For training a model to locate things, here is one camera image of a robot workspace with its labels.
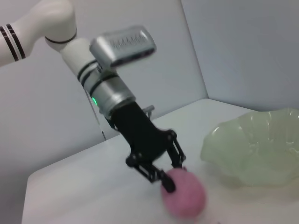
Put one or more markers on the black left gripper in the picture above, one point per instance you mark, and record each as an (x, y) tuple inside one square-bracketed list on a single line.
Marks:
[(142, 140)]

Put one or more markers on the pink peach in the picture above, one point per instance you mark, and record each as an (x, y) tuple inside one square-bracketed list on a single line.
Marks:
[(187, 198)]

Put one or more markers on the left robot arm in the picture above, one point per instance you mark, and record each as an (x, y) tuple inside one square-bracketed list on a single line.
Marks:
[(46, 23)]

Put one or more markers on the green glass fruit plate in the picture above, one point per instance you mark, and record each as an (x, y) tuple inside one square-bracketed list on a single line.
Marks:
[(252, 149)]

